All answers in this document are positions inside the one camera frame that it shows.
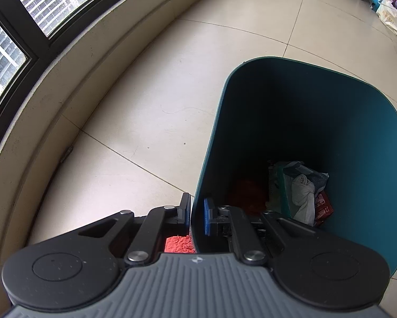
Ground white blue tissue pack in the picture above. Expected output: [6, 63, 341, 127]
[279, 162, 329, 226]

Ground dark teal trash bin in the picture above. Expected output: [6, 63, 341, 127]
[191, 57, 397, 271]

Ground red plastic bag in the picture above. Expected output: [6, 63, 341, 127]
[245, 190, 334, 226]

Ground red rug under bin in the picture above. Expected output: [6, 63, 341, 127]
[164, 236, 196, 253]

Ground white tote bag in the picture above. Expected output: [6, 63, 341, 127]
[376, 0, 397, 36]

